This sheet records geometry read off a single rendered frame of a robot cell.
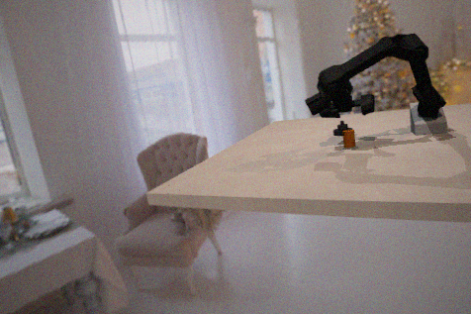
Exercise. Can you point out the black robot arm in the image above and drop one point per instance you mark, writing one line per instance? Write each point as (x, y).
(334, 81)

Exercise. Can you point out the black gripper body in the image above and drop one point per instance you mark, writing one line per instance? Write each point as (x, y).
(367, 103)

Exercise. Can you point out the orange knob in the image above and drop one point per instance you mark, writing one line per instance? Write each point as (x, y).
(348, 138)

